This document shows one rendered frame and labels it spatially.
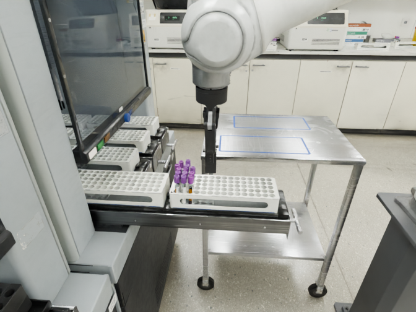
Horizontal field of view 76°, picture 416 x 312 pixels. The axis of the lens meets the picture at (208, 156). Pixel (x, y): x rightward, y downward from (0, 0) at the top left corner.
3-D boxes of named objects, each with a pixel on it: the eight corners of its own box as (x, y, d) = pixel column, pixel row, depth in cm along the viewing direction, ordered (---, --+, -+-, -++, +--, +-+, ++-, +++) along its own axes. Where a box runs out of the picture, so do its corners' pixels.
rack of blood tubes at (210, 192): (170, 211, 75) (168, 193, 72) (176, 189, 84) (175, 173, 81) (277, 216, 73) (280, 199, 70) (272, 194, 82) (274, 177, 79)
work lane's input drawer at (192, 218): (53, 226, 80) (44, 203, 75) (77, 197, 92) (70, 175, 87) (303, 241, 75) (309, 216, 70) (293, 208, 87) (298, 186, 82)
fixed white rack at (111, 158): (47, 174, 92) (41, 158, 89) (63, 159, 100) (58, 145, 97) (132, 177, 90) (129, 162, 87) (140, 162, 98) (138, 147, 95)
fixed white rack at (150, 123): (88, 136, 118) (85, 122, 115) (98, 127, 127) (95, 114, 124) (154, 138, 116) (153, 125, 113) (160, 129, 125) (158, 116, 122)
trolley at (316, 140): (197, 291, 140) (192, 155, 100) (203, 227, 180) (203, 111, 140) (327, 299, 136) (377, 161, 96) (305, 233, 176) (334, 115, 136)
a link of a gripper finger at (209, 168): (216, 149, 70) (216, 150, 69) (216, 171, 74) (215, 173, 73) (205, 148, 70) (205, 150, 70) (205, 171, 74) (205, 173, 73)
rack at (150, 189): (62, 205, 78) (56, 187, 75) (79, 185, 86) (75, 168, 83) (163, 210, 76) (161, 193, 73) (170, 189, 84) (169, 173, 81)
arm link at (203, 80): (232, 56, 63) (231, 82, 66) (194, 55, 63) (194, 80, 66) (232, 63, 55) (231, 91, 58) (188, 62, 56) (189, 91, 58)
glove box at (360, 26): (346, 31, 292) (349, 20, 287) (343, 30, 302) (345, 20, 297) (370, 31, 289) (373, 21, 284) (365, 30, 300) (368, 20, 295)
